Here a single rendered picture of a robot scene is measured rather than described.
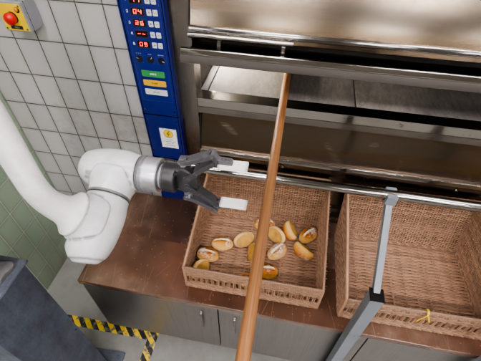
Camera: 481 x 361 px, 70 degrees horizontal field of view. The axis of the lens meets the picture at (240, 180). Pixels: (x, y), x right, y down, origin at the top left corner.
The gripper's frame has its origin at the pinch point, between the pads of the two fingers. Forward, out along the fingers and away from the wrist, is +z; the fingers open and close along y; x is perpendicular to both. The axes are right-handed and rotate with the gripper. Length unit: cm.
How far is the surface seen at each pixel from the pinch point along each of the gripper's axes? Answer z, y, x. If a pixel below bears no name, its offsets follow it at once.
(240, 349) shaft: 5.6, 10.6, 33.5
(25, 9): -83, -18, -50
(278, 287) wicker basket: 14, 61, -7
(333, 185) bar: 24.7, 13.5, -18.1
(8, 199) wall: -118, 64, -30
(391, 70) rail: 36, -13, -41
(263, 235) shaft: 6.5, 10.3, 6.0
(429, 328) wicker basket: 72, 70, -5
